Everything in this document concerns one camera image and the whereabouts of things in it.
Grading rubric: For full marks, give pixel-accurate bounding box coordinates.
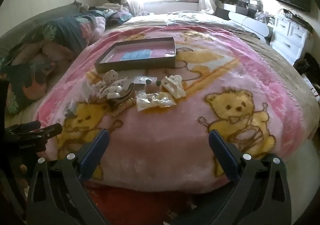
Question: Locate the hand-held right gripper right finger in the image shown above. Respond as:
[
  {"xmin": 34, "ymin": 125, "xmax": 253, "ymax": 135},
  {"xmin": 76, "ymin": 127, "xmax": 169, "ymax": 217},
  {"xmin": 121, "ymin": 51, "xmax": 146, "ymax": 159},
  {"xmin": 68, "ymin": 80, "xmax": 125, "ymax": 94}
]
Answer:
[{"xmin": 209, "ymin": 129, "xmax": 292, "ymax": 225}]

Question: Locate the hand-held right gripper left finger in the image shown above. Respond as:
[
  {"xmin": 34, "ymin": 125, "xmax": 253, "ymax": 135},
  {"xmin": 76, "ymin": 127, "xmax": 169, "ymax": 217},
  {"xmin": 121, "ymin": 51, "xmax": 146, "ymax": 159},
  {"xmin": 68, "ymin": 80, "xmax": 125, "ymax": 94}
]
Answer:
[{"xmin": 26, "ymin": 129, "xmax": 110, "ymax": 225}]

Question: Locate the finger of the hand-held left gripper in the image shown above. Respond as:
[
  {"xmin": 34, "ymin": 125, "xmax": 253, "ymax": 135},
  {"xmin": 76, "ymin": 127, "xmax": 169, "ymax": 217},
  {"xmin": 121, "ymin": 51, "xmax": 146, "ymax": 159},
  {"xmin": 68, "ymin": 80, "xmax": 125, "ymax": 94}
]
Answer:
[
  {"xmin": 27, "ymin": 123, "xmax": 63, "ymax": 139},
  {"xmin": 6, "ymin": 120, "xmax": 42, "ymax": 132}
]

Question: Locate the beige spiral hair tie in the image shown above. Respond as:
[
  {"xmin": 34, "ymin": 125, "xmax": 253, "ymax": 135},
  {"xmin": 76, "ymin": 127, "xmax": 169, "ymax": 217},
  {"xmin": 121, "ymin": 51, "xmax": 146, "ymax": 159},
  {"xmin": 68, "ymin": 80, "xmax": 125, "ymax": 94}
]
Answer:
[{"xmin": 110, "ymin": 98, "xmax": 134, "ymax": 116}]

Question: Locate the polka dot hair bow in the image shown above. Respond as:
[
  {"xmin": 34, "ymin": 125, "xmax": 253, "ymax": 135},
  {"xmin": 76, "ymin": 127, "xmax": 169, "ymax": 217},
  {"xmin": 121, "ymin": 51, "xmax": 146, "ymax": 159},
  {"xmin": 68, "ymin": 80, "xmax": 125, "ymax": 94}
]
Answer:
[{"xmin": 91, "ymin": 77, "xmax": 130, "ymax": 100}]

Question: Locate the brown hair comb clip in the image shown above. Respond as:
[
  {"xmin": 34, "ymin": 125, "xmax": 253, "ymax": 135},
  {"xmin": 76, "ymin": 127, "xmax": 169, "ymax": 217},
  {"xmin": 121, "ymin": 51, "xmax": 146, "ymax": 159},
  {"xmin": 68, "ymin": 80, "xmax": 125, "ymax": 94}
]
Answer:
[{"xmin": 110, "ymin": 82, "xmax": 136, "ymax": 108}]

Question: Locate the small teddy bear plush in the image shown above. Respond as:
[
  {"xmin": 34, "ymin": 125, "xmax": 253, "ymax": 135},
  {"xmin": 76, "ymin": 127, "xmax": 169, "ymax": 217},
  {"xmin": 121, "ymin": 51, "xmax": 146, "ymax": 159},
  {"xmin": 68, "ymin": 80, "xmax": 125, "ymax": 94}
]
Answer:
[{"xmin": 104, "ymin": 69, "xmax": 121, "ymax": 86}]

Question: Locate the clear bag of yellow hair ties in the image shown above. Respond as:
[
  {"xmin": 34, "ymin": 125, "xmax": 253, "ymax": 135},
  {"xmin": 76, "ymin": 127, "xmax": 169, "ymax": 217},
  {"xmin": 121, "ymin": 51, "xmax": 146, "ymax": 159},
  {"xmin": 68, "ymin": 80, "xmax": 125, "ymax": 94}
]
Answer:
[{"xmin": 136, "ymin": 91, "xmax": 177, "ymax": 111}]

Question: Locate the white hair claw clip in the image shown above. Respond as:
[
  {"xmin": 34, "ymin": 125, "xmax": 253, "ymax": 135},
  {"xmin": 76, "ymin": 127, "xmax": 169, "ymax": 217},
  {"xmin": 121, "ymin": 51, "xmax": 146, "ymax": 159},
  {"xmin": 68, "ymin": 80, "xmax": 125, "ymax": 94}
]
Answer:
[{"xmin": 161, "ymin": 75, "xmax": 187, "ymax": 98}]

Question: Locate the clear packet with card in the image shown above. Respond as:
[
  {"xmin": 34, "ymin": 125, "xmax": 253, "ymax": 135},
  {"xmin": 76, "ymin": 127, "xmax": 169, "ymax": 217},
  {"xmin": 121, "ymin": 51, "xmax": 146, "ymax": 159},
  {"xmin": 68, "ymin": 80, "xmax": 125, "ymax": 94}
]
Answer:
[{"xmin": 132, "ymin": 77, "xmax": 153, "ymax": 90}]

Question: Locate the brown shallow cardboard box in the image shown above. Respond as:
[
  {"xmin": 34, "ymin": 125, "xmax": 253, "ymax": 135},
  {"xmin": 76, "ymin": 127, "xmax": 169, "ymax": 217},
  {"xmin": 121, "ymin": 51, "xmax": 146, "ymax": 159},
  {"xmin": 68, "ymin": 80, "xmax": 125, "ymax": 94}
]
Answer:
[{"xmin": 94, "ymin": 37, "xmax": 177, "ymax": 73}]

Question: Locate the clear plastic packet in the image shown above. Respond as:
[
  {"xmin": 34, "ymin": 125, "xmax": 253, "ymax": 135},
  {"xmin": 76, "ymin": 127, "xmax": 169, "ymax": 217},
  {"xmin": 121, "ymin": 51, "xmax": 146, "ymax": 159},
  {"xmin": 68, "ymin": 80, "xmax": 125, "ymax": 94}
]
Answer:
[{"xmin": 81, "ymin": 82, "xmax": 95, "ymax": 103}]

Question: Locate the pink bear printed blanket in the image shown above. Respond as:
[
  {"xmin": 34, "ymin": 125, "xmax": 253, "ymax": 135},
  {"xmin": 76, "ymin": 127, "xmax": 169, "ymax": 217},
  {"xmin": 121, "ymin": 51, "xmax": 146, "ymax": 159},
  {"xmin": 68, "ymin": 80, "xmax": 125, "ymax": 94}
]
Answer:
[{"xmin": 34, "ymin": 25, "xmax": 309, "ymax": 193}]

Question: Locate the red rug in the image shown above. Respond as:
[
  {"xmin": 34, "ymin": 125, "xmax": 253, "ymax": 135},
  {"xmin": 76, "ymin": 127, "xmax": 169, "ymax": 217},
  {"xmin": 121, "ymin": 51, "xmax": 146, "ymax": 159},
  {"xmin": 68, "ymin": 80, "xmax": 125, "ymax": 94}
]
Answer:
[{"xmin": 85, "ymin": 182, "xmax": 225, "ymax": 225}]

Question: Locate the floral duvet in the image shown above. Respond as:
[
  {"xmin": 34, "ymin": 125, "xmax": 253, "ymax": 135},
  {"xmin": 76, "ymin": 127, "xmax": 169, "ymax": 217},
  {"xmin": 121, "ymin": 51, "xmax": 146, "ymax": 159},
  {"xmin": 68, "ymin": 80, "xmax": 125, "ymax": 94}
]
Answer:
[{"xmin": 0, "ymin": 11, "xmax": 108, "ymax": 115}]

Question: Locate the blue card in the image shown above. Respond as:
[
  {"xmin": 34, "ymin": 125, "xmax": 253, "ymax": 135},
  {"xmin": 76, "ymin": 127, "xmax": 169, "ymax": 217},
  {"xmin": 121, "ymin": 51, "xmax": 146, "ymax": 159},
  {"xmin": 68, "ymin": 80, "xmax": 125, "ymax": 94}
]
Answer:
[{"xmin": 120, "ymin": 49, "xmax": 152, "ymax": 62}]

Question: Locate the grey padded headboard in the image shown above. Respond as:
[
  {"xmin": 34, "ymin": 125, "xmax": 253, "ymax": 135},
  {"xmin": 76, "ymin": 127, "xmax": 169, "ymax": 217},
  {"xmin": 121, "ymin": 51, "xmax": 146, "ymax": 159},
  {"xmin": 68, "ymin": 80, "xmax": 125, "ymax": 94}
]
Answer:
[{"xmin": 0, "ymin": 0, "xmax": 83, "ymax": 52}]

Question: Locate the dark cloth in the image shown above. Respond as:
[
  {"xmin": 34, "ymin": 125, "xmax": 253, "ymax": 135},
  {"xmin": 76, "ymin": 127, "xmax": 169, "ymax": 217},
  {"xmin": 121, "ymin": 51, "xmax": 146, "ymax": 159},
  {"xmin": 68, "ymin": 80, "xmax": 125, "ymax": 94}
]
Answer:
[{"xmin": 294, "ymin": 52, "xmax": 320, "ymax": 85}]

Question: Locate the purple pillow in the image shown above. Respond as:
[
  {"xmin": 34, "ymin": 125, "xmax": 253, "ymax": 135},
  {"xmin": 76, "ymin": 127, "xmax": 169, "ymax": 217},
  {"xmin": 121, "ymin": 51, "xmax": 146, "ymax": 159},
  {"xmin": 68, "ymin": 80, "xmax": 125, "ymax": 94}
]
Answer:
[{"xmin": 106, "ymin": 10, "xmax": 133, "ymax": 25}]

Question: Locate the white vanity desk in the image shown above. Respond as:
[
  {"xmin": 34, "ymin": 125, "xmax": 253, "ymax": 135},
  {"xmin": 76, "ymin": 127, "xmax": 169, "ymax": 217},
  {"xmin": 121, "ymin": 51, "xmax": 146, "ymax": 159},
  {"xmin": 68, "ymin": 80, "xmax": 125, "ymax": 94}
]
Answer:
[{"xmin": 215, "ymin": 0, "xmax": 274, "ymax": 40}]

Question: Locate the white drawer dresser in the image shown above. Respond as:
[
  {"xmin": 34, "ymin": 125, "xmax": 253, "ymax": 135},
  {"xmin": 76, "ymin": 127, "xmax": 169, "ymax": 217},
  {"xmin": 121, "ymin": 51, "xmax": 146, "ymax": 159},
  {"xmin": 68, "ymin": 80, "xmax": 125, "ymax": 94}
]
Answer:
[{"xmin": 270, "ymin": 14, "xmax": 313, "ymax": 65}]

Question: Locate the silver grey sheet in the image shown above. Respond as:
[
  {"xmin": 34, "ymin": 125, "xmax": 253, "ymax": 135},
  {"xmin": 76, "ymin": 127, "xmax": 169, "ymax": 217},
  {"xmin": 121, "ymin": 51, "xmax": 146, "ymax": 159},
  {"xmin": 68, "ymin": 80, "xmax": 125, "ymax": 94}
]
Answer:
[{"xmin": 165, "ymin": 11, "xmax": 225, "ymax": 27}]

